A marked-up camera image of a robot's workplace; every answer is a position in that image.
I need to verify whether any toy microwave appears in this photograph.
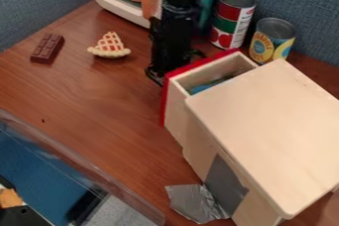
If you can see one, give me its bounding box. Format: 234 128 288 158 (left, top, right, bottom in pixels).
87 0 166 30

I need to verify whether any blue toy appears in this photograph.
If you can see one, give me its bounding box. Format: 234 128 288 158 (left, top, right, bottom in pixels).
189 73 238 95

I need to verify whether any red and green can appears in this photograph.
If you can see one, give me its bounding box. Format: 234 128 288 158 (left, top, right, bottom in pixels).
207 0 258 51

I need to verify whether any yellow and blue can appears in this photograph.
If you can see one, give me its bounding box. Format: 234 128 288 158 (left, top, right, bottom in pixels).
247 17 297 65

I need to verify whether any drawer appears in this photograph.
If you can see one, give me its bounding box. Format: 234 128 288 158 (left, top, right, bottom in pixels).
157 49 260 146

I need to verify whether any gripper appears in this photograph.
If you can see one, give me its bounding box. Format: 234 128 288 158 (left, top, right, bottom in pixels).
144 4 207 86

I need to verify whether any brown toy chocolate bar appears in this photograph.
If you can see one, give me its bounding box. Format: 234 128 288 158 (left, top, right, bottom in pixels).
29 33 66 65

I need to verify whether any toy pie slice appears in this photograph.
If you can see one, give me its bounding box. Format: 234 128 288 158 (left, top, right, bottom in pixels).
85 31 133 59

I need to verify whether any grey tape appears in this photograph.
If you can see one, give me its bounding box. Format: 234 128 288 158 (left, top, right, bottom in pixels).
164 154 252 225

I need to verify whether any cabinet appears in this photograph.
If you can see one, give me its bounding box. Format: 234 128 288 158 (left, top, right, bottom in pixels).
181 58 339 226

